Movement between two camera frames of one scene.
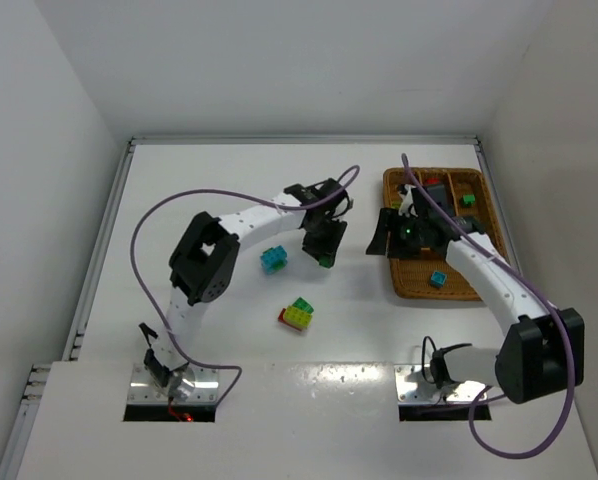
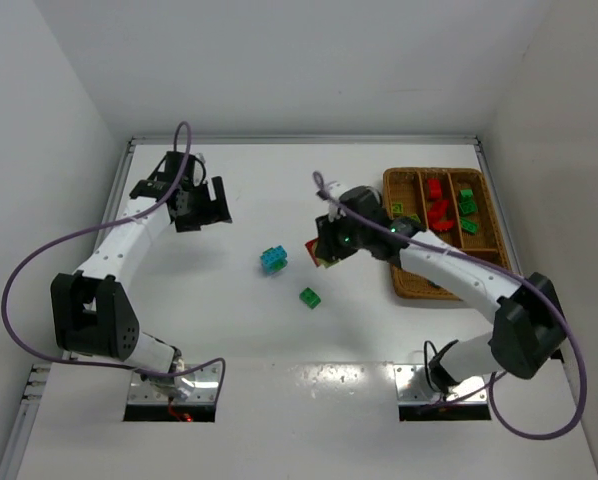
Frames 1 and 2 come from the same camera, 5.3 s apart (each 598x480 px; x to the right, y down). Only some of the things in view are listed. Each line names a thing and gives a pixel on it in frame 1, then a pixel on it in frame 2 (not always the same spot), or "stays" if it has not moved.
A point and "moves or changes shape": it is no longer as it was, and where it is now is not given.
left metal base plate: [144, 390] stays
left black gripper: [326, 240] -> [202, 213]
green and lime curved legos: [325, 260] moves or changes shape
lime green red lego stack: [298, 315] moves or changes shape
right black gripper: [394, 233] -> [326, 245]
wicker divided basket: [433, 274] stays
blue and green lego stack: [274, 259] stays
